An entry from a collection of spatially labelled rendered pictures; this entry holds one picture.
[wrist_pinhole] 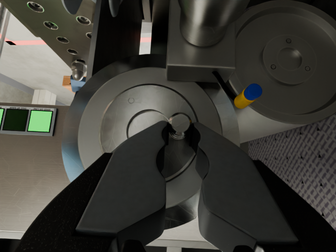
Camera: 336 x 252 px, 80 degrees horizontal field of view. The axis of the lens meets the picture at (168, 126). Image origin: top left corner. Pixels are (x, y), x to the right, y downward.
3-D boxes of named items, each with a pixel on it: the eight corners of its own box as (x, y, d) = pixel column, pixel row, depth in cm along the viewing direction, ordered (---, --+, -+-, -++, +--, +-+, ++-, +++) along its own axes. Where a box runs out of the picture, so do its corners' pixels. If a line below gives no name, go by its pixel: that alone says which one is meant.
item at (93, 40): (111, -79, 22) (90, 84, 18) (139, 46, 45) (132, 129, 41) (106, -79, 22) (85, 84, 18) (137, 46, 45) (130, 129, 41)
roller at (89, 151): (221, 68, 17) (224, 213, 15) (188, 125, 43) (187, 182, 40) (85, 64, 17) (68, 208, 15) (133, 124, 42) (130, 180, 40)
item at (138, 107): (100, 83, 15) (198, 82, 15) (107, 92, 17) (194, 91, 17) (94, 185, 14) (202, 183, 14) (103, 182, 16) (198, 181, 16)
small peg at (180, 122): (177, 139, 12) (164, 120, 12) (175, 144, 15) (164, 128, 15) (197, 126, 12) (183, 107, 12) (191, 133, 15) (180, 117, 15)
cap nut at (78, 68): (83, 61, 51) (81, 78, 50) (89, 68, 54) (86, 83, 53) (68, 60, 51) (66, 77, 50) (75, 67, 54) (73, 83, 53)
